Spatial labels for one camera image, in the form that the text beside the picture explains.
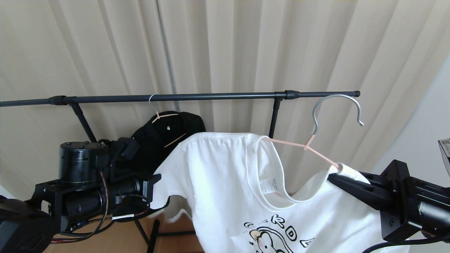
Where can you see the white printed T-shirt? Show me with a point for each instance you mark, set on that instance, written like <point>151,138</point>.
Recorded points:
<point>218,182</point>

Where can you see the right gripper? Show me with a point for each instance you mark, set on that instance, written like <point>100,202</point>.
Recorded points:
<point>397,211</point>

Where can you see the black clothes rack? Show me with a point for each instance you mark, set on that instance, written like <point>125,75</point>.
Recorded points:
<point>228,95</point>

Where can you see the pink clothes hanger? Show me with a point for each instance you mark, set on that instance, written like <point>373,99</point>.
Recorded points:
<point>158,116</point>
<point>308,145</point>

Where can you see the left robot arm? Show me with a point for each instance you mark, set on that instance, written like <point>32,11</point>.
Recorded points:
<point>82,161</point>

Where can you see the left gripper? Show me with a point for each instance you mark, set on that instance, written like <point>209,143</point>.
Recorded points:
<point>130,189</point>

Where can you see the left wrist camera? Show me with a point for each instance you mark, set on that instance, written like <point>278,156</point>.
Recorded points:
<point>126,147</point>

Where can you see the black shorts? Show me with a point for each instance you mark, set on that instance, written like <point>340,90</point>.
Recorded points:
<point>154,140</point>

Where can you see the beige curtain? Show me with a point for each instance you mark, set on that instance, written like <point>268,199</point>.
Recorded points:
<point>246,42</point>

